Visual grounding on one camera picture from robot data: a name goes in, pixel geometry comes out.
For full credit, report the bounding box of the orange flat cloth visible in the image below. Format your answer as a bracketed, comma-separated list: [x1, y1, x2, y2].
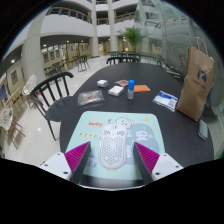
[133, 84, 152, 94]

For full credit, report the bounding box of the green potted palm plant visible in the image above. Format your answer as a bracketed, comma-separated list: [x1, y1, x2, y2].
[117, 26, 146, 53]

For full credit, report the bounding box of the black curved-back chair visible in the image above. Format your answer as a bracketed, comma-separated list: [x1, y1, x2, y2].
[105, 55, 142, 66]

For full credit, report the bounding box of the white rectangular box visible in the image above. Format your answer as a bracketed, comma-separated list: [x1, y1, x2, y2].
[107, 85, 125, 98]

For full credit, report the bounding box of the group of dark chairs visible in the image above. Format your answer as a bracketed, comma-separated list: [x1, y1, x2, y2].
[43, 54, 91, 78]

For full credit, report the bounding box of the black spindle-back chair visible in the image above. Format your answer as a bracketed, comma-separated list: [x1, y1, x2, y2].
[29, 70, 80, 142]

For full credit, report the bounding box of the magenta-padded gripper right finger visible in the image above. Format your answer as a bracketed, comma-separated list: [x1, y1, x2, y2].
[132, 141, 185, 185]

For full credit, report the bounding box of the clear plastic snack bag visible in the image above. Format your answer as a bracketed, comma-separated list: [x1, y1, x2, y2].
[77, 89, 106, 107]

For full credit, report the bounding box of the small blue-capped bottle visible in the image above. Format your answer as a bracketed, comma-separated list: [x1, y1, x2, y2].
[127, 79, 136, 101]

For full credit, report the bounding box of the brown paper bag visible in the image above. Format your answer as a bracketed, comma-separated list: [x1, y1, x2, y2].
[175, 35, 216, 123]

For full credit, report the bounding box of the white perforated computer mouse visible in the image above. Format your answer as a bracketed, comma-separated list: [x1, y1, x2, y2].
[98, 123, 129, 170]

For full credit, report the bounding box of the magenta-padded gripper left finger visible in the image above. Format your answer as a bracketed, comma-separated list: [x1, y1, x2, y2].
[39, 140, 92, 185]

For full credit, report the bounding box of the grey smartphone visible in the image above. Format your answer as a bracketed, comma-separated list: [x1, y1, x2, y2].
[197, 118, 210, 142]

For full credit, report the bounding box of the light green cartoon mouse pad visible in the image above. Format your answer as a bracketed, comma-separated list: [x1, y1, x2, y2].
[64, 110, 167, 183]

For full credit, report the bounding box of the white lattice chair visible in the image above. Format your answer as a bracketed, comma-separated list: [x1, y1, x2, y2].
[0, 106, 26, 151]
[21, 74, 39, 108]

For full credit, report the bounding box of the white plastic packet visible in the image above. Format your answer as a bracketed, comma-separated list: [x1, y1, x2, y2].
[152, 90, 180, 113]

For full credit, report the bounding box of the small white square box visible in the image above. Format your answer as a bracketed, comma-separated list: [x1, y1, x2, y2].
[96, 79, 110, 89]

